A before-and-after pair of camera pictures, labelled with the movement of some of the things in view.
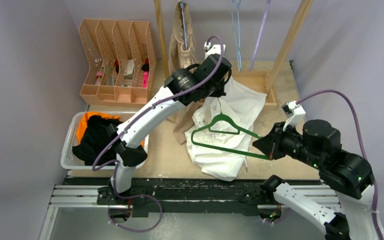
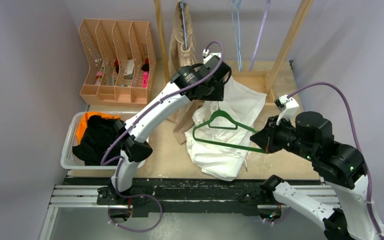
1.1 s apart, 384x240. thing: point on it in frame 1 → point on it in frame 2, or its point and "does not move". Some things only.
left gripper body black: (216, 90) does not move
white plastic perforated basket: (70, 160) does not move
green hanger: (234, 123) → (221, 120)
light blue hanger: (238, 51) does not move
